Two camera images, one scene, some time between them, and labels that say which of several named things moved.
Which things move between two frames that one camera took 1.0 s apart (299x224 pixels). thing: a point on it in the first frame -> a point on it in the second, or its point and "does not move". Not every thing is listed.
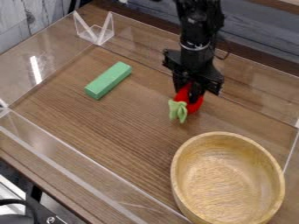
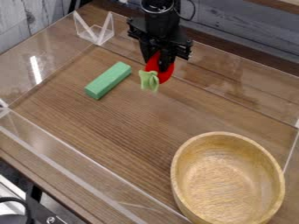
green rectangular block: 107,80 does not move
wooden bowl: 227,180 does not move
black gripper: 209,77 -> 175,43
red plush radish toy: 182,107 -> 154,75
